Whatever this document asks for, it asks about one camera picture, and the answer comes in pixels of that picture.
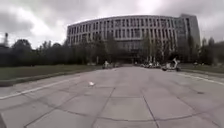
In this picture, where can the small white litter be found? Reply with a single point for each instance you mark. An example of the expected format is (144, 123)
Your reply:
(91, 83)

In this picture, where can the row of trees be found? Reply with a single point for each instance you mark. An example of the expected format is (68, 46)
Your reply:
(50, 53)

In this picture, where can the parked scooter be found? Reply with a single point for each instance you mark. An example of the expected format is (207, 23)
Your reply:
(172, 65)

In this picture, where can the grey stone slab pavement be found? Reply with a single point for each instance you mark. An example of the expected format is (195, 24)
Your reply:
(126, 100)

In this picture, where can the person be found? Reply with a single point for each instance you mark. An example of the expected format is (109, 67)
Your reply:
(106, 64)

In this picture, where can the grass strip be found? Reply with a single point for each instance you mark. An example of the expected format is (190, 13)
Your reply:
(36, 70)

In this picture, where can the row of parked bicycles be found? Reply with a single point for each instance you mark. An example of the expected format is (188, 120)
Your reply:
(150, 65)

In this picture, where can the large curved grey building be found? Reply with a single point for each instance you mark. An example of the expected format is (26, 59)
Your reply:
(133, 30)

